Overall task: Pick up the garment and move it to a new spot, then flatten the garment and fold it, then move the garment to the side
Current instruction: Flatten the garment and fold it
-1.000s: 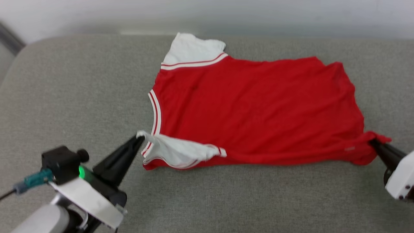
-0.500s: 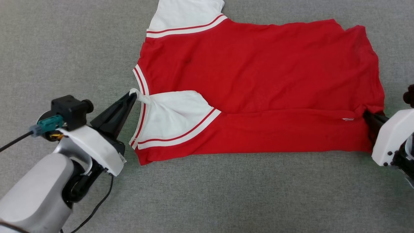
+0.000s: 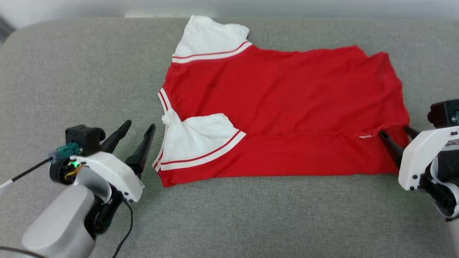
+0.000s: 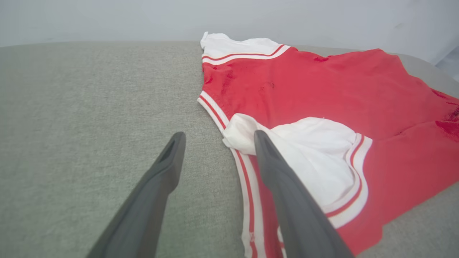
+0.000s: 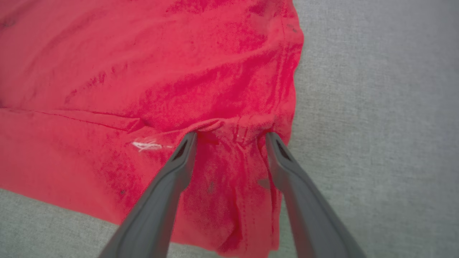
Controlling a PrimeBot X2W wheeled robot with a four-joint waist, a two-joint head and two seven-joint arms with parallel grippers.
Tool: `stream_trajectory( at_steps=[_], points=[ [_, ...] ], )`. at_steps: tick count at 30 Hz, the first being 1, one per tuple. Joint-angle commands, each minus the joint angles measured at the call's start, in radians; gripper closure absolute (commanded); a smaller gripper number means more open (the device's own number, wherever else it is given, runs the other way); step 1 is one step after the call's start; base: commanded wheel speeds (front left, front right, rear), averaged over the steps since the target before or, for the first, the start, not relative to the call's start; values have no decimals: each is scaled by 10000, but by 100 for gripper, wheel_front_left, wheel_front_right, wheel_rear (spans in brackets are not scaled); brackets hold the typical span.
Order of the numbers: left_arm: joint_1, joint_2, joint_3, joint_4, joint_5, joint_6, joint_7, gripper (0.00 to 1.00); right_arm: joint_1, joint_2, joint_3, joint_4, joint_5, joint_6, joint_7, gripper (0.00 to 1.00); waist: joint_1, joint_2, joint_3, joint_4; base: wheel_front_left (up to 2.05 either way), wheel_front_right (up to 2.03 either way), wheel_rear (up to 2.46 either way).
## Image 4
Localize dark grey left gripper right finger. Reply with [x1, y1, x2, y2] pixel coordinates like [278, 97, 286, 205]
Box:
[254, 130, 354, 258]

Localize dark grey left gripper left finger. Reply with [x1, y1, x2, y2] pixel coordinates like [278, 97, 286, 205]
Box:
[86, 132, 186, 258]

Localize red and white garment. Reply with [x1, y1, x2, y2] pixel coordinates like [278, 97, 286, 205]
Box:
[197, 32, 459, 258]

